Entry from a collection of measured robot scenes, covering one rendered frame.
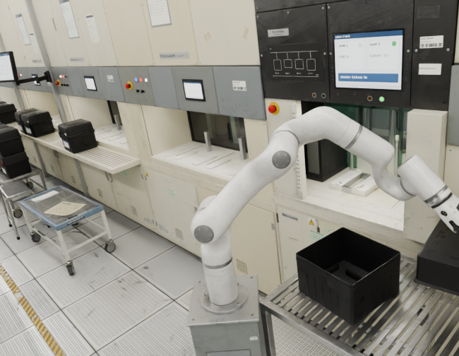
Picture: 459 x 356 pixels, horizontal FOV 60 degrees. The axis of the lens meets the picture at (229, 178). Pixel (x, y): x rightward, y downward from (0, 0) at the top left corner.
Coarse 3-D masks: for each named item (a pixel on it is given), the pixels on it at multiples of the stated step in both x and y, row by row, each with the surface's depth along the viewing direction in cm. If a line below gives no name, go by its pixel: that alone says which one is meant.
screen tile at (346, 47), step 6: (342, 42) 158; (348, 42) 156; (354, 42) 154; (342, 48) 159; (348, 48) 157; (354, 48) 155; (360, 48) 153; (360, 54) 154; (342, 60) 160; (348, 60) 159; (354, 60) 157; (360, 60) 155; (342, 66) 162; (348, 66) 160; (354, 66) 158; (360, 66) 156
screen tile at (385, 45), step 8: (376, 40) 147; (384, 40) 145; (368, 48) 151; (376, 48) 148; (384, 48) 146; (392, 48) 144; (368, 56) 152; (392, 56) 145; (368, 64) 153; (376, 64) 151; (384, 64) 148; (392, 64) 146
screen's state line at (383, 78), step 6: (342, 78) 163; (348, 78) 162; (354, 78) 159; (360, 78) 158; (366, 78) 156; (372, 78) 154; (378, 78) 152; (384, 78) 150; (390, 78) 149; (396, 78) 147
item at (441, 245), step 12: (444, 228) 134; (432, 240) 129; (444, 240) 128; (456, 240) 127; (420, 252) 124; (432, 252) 123; (444, 252) 122; (456, 252) 121; (420, 264) 123; (432, 264) 120; (444, 264) 118; (456, 264) 116; (420, 276) 124; (432, 276) 122; (444, 276) 119; (456, 276) 116; (444, 288) 120; (456, 288) 118
